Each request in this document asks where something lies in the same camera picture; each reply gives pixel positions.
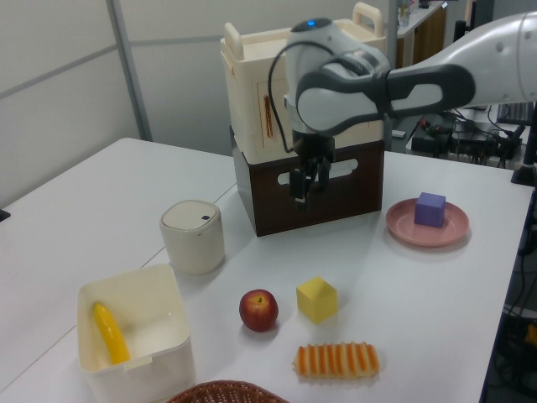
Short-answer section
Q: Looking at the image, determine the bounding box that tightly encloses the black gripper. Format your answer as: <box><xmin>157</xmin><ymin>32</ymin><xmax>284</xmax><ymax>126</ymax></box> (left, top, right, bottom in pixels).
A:
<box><xmin>289</xmin><ymin>133</ymin><xmax>337</xmax><ymax>212</ymax></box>

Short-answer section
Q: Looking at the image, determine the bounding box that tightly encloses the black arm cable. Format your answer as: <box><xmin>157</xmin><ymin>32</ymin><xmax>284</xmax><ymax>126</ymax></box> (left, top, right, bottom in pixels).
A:
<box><xmin>267</xmin><ymin>41</ymin><xmax>304</xmax><ymax>154</ymax></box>

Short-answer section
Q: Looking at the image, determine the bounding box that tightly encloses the red apple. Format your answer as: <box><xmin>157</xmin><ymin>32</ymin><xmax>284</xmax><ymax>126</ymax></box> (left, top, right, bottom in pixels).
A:
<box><xmin>238</xmin><ymin>288</ymin><xmax>280</xmax><ymax>333</ymax></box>

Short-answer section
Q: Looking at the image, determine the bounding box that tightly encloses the wooden background cabinet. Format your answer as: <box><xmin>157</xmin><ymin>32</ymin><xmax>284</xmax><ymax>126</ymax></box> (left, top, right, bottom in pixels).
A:
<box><xmin>395</xmin><ymin>0</ymin><xmax>448</xmax><ymax>71</ymax></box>

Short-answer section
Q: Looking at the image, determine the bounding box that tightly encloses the cream plastic open box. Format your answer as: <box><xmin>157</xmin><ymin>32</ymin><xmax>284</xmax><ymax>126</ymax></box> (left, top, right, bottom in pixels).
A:
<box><xmin>76</xmin><ymin>263</ymin><xmax>196</xmax><ymax>403</ymax></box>

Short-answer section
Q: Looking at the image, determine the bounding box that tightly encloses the black camera stand base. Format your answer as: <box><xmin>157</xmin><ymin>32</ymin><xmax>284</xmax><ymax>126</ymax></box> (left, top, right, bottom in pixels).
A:
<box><xmin>508</xmin><ymin>119</ymin><xmax>537</xmax><ymax>186</ymax></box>

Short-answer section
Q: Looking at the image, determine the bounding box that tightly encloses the tangle of black cables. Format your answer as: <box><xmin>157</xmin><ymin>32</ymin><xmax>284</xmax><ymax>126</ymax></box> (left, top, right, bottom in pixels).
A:
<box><xmin>409</xmin><ymin>104</ymin><xmax>528</xmax><ymax>170</ymax></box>

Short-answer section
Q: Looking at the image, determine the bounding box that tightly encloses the ridged orange striped bread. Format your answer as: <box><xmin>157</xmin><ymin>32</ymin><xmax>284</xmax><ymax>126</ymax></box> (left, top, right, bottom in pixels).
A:
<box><xmin>291</xmin><ymin>341</ymin><xmax>381</xmax><ymax>381</ymax></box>

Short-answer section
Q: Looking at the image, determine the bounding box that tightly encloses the pink plate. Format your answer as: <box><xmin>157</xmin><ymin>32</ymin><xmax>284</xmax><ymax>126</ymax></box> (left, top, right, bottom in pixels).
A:
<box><xmin>385</xmin><ymin>198</ymin><xmax>471</xmax><ymax>249</ymax></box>

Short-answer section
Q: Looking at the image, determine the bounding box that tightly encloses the cream toy cabinet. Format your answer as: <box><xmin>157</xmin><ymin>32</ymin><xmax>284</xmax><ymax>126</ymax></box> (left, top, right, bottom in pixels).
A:
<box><xmin>219</xmin><ymin>1</ymin><xmax>389</xmax><ymax>163</ymax></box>

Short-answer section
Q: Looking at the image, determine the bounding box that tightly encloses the dark brown crate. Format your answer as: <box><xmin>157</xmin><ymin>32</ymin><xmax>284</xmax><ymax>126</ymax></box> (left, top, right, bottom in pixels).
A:
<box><xmin>229</xmin><ymin>124</ymin><xmax>387</xmax><ymax>238</ymax></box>

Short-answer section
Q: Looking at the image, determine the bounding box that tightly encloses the purple cube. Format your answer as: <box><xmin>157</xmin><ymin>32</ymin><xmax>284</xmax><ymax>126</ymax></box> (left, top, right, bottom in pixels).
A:
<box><xmin>414</xmin><ymin>191</ymin><xmax>447</xmax><ymax>229</ymax></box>

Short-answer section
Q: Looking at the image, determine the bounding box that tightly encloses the yellow banana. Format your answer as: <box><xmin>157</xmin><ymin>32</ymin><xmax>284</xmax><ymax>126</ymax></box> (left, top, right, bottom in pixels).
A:
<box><xmin>91</xmin><ymin>301</ymin><xmax>133</xmax><ymax>366</ymax></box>

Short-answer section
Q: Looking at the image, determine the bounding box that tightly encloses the yellow cube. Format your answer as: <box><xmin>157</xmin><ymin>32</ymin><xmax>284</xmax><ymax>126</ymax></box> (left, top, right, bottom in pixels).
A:
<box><xmin>295</xmin><ymin>275</ymin><xmax>339</xmax><ymax>325</ymax></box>

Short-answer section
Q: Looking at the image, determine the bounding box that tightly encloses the cream lidded canister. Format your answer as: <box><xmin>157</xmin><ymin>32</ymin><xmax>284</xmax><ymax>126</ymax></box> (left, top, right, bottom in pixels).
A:
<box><xmin>159</xmin><ymin>200</ymin><xmax>226</xmax><ymax>276</ymax></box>

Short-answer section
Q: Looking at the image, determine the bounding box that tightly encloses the brown wicker basket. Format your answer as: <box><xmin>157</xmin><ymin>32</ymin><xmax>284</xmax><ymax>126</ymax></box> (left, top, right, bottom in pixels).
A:
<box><xmin>165</xmin><ymin>379</ymin><xmax>291</xmax><ymax>403</ymax></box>

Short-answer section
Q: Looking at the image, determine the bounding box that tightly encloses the copper cabinet door handle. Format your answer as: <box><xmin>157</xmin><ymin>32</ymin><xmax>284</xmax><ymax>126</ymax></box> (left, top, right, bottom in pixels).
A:
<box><xmin>261</xmin><ymin>95</ymin><xmax>277</xmax><ymax>139</ymax></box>

